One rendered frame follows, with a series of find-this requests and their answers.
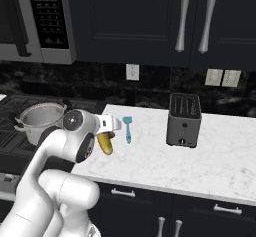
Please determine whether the black microwave handle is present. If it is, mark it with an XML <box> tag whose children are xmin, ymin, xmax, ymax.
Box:
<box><xmin>5</xmin><ymin>0</ymin><xmax>33</xmax><ymax>58</ymax></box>

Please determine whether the white light switch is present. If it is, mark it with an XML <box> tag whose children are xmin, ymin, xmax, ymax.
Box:
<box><xmin>221</xmin><ymin>69</ymin><xmax>242</xmax><ymax>89</ymax></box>
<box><xmin>204</xmin><ymin>68</ymin><xmax>225</xmax><ymax>87</ymax></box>

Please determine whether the blue spatula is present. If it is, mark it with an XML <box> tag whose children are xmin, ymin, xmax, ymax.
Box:
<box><xmin>122</xmin><ymin>115</ymin><xmax>134</xmax><ymax>145</ymax></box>

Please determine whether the black hob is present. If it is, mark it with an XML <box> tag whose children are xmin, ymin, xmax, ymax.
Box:
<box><xmin>0</xmin><ymin>93</ymin><xmax>108</xmax><ymax>183</ymax></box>

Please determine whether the dark base cupboard door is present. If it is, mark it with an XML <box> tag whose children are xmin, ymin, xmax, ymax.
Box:
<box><xmin>89</xmin><ymin>203</ymin><xmax>171</xmax><ymax>237</ymax></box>
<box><xmin>168</xmin><ymin>212</ymin><xmax>256</xmax><ymax>237</ymax></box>

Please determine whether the grey toaster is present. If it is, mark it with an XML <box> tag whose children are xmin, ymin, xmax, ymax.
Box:
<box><xmin>165</xmin><ymin>92</ymin><xmax>203</xmax><ymax>149</ymax></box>

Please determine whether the white wall socket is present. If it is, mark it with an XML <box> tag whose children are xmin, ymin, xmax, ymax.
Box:
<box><xmin>125</xmin><ymin>63</ymin><xmax>141</xmax><ymax>82</ymax></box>

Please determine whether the yellow-green cucumber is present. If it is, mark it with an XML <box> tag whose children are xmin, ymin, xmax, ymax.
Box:
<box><xmin>96</xmin><ymin>132</ymin><xmax>115</xmax><ymax>156</ymax></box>

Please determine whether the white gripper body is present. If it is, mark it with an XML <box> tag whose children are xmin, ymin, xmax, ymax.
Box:
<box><xmin>105</xmin><ymin>114</ymin><xmax>123</xmax><ymax>134</ymax></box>

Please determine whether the silver base cupboard handle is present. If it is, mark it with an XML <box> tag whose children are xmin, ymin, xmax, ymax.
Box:
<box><xmin>173</xmin><ymin>219</ymin><xmax>184</xmax><ymax>237</ymax></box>
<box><xmin>156</xmin><ymin>216</ymin><xmax>166</xmax><ymax>237</ymax></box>

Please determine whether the dark wall cupboard door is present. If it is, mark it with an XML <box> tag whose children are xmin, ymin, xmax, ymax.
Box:
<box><xmin>189</xmin><ymin>0</ymin><xmax>256</xmax><ymax>71</ymax></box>
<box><xmin>65</xmin><ymin>0</ymin><xmax>198</xmax><ymax>69</ymax></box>

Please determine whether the silver drawer handle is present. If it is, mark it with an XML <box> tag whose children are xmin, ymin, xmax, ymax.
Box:
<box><xmin>212</xmin><ymin>203</ymin><xmax>244</xmax><ymax>216</ymax></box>
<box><xmin>110</xmin><ymin>187</ymin><xmax>137</xmax><ymax>199</ymax></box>

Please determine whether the silver microwave oven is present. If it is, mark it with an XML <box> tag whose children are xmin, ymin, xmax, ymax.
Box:
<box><xmin>0</xmin><ymin>0</ymin><xmax>78</xmax><ymax>66</ymax></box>

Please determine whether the dark drawer front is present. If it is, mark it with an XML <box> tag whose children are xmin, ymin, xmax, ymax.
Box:
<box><xmin>171</xmin><ymin>193</ymin><xmax>256</xmax><ymax>227</ymax></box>
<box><xmin>95</xmin><ymin>181</ymin><xmax>175</xmax><ymax>215</ymax></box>

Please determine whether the silver cooking pot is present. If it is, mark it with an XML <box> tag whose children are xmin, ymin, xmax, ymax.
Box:
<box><xmin>13</xmin><ymin>99</ymin><xmax>73</xmax><ymax>147</ymax></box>

